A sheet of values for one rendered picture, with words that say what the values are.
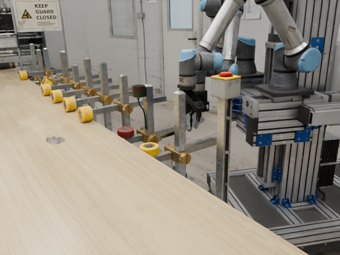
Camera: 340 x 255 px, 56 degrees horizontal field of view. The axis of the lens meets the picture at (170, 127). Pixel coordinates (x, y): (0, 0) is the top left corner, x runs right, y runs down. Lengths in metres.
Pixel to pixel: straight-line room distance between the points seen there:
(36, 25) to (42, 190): 2.94
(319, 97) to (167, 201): 1.17
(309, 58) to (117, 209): 1.10
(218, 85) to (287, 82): 0.73
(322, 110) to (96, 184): 1.18
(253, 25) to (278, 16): 2.82
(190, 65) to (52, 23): 2.73
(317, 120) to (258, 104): 0.29
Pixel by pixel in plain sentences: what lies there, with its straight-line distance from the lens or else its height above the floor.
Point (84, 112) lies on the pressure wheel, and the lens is 1.68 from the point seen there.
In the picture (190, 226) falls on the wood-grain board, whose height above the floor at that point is 0.90.
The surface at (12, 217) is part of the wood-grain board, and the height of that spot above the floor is 0.90.
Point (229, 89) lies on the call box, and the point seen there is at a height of 1.18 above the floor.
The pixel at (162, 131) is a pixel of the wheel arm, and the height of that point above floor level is 0.85.
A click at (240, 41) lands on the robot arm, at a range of 2.18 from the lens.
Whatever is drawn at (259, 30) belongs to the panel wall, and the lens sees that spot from 4.30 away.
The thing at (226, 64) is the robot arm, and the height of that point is 1.16.
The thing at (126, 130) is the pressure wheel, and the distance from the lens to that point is 1.54.
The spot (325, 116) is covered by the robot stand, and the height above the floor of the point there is 0.92.
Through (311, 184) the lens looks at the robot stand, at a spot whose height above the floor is 0.34.
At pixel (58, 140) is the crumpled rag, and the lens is 1.48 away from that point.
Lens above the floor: 1.41
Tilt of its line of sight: 19 degrees down
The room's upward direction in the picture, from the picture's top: 1 degrees counter-clockwise
